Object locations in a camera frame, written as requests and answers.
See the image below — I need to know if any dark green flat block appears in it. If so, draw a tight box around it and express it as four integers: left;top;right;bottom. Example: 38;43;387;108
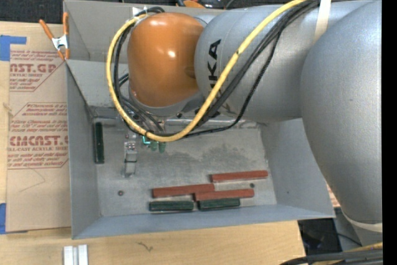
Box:
94;122;105;164
197;197;241;212
148;200;195;213

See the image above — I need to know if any red-brown flat block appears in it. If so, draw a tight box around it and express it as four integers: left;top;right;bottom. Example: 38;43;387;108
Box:
151;183;216;199
193;188;256;202
210;169;269;184

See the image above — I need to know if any grey metal bin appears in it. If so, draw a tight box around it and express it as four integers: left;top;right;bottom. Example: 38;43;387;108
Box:
63;0;337;240

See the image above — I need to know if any brown cardboard board, red print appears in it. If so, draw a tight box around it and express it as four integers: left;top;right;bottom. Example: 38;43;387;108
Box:
0;20;73;235

